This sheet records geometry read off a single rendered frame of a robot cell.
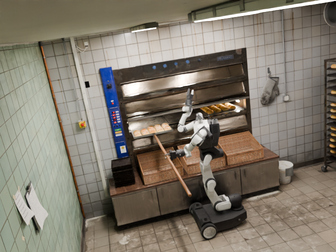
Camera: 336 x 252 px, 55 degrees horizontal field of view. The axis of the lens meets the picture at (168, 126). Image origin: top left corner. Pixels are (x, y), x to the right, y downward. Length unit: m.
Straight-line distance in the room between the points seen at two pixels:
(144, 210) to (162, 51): 2.17
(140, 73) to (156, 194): 1.66
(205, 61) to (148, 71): 0.84
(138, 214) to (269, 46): 3.04
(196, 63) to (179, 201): 1.94
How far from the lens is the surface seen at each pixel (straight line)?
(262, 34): 5.00
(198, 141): 3.36
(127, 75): 4.47
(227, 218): 4.25
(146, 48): 4.46
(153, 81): 4.53
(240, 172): 4.67
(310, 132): 5.73
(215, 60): 4.74
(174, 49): 4.54
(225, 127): 4.95
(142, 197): 4.40
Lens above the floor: 2.54
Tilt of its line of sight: 17 degrees down
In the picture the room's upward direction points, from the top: 9 degrees counter-clockwise
